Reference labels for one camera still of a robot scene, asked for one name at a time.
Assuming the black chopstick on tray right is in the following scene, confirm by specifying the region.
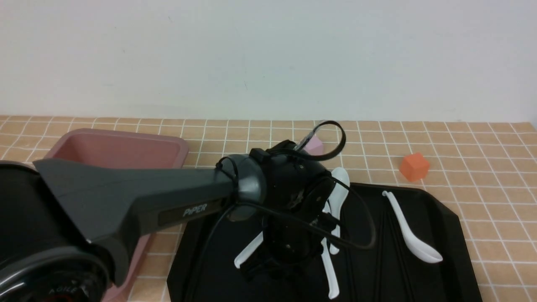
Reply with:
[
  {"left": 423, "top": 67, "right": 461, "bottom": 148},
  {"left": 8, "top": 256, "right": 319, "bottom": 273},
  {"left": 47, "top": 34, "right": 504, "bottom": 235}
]
[{"left": 384, "top": 210, "right": 416, "bottom": 302}]

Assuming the white spoon lower left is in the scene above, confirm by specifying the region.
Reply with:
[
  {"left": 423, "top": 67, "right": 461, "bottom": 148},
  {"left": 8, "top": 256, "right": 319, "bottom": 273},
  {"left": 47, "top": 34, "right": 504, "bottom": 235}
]
[{"left": 234, "top": 232, "right": 263, "bottom": 269}]

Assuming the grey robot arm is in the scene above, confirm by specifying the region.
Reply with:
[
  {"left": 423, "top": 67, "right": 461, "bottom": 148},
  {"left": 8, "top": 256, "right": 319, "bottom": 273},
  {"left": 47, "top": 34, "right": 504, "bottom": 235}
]
[{"left": 1, "top": 141, "right": 336, "bottom": 302}]

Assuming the orange cube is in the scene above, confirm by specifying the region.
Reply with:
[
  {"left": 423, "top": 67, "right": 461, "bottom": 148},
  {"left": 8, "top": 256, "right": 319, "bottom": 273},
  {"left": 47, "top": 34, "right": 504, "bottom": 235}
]
[{"left": 399, "top": 152, "right": 431, "bottom": 182}]

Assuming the white spoon upright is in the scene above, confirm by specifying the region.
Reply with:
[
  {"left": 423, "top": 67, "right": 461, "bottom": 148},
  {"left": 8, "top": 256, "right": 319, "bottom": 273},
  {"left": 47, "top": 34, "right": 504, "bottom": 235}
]
[{"left": 322, "top": 167, "right": 350, "bottom": 237}]

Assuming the white spoon centre long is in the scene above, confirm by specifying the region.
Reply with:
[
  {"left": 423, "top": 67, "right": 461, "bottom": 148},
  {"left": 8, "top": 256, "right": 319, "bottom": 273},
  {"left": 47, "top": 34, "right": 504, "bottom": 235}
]
[{"left": 321, "top": 238, "right": 340, "bottom": 300}]

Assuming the white spoon right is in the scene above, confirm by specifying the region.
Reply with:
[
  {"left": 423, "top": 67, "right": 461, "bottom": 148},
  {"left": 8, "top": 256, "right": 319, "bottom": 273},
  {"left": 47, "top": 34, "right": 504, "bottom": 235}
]
[{"left": 382, "top": 190, "right": 443, "bottom": 263}]

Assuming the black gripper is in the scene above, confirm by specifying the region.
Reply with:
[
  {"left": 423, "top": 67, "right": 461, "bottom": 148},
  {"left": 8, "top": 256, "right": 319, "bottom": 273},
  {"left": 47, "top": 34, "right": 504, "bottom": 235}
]
[{"left": 241, "top": 140, "right": 335, "bottom": 282}]

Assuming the black plastic tray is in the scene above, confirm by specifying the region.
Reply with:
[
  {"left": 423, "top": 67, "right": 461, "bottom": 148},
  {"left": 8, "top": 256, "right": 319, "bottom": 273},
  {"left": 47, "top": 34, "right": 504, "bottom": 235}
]
[{"left": 193, "top": 183, "right": 482, "bottom": 302}]

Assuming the pink cube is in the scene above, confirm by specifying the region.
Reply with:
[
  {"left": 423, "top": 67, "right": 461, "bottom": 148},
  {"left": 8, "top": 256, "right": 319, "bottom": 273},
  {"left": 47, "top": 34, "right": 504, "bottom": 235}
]
[{"left": 303, "top": 135, "right": 324, "bottom": 156}]

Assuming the pink plastic bin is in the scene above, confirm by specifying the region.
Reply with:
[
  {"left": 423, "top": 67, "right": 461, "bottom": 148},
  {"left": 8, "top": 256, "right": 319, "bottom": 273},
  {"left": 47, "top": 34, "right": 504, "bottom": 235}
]
[{"left": 44, "top": 128, "right": 190, "bottom": 302}]

